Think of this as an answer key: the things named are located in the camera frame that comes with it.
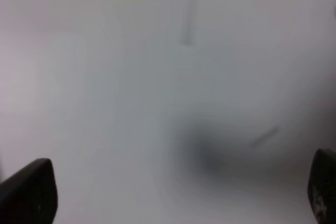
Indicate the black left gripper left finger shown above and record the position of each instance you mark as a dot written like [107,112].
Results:
[30,195]

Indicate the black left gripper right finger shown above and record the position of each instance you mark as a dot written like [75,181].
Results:
[321,186]

